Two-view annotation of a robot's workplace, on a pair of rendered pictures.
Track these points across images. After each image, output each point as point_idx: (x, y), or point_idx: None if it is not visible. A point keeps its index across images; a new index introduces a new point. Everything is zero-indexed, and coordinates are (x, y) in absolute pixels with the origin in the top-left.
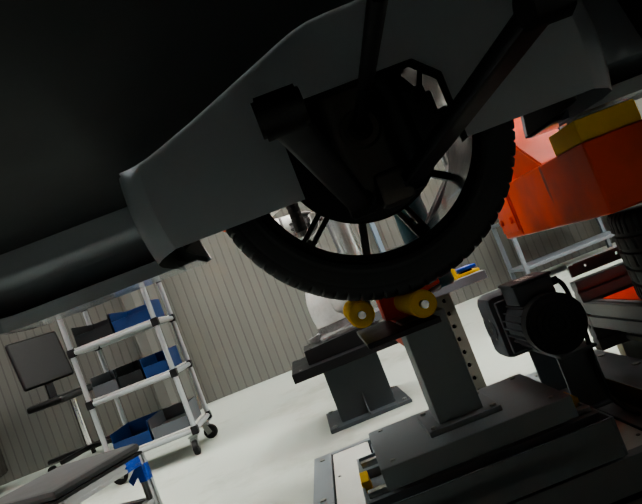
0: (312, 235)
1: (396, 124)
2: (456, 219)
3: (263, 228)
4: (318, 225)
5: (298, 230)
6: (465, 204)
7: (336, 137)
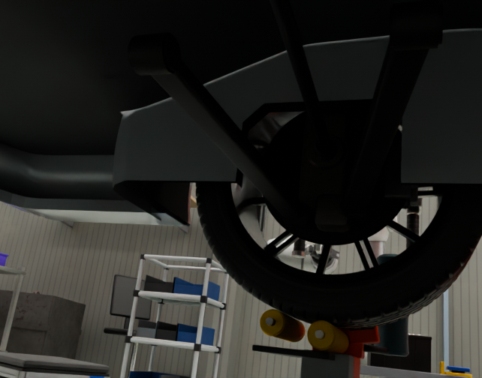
0: (326, 271)
1: (353, 156)
2: (390, 272)
3: (222, 208)
4: (332, 262)
5: (295, 248)
6: (405, 262)
7: (303, 152)
